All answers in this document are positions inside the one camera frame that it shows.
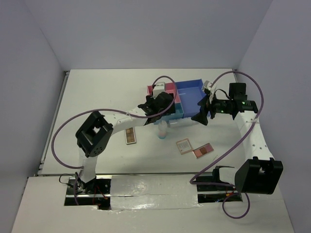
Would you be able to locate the pink blush palette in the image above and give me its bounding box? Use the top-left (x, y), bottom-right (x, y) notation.
top-left (193, 143), bottom-right (214, 159)

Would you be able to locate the pink compact label up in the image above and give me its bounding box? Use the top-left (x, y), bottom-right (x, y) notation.
top-left (176, 138), bottom-right (193, 154)

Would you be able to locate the long brown eyeshadow palette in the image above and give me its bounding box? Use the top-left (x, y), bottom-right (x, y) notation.
top-left (125, 127), bottom-right (136, 145)

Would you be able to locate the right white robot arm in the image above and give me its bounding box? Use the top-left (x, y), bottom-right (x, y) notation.
top-left (191, 81), bottom-right (283, 195)

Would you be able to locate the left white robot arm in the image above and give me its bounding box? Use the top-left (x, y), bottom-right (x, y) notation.
top-left (75, 92), bottom-right (175, 194)

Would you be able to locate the pink blue purple organizer tray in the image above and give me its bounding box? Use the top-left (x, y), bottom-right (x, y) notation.
top-left (154, 79), bottom-right (205, 125)

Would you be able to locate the upright white pastel bottle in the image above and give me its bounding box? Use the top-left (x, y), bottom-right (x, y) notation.
top-left (158, 120), bottom-right (168, 139)

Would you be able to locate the lying white spray bottle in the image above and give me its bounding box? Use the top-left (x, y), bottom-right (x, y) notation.
top-left (168, 117), bottom-right (199, 128)

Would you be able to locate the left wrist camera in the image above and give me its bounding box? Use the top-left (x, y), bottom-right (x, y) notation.
top-left (152, 82), bottom-right (165, 99)

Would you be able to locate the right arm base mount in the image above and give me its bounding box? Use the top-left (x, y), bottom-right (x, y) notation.
top-left (194, 166), bottom-right (242, 203)

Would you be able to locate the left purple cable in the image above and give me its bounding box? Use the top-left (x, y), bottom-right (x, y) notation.
top-left (52, 75), bottom-right (176, 206)

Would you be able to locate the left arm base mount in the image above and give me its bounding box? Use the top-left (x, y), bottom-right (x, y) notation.
top-left (58, 174), bottom-right (111, 210)

